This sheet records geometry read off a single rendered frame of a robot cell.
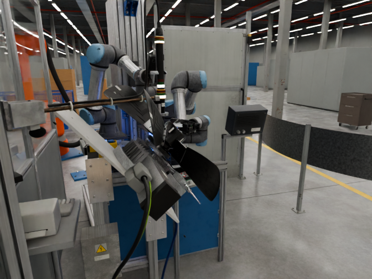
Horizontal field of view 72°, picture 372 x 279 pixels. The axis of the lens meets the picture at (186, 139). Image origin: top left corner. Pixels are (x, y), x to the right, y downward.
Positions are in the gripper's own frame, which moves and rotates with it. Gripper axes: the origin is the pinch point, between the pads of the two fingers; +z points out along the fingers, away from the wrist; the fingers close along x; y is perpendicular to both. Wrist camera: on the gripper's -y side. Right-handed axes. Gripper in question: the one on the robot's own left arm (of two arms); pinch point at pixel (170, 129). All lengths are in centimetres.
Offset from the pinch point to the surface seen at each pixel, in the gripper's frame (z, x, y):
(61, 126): -128, 100, -345
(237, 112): -53, -6, 15
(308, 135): -168, 28, 46
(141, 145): 30.3, -0.4, 8.3
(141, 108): 21.6, -14.3, -1.1
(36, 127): 71, -15, 2
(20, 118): 76, -19, 3
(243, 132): -59, 8, 20
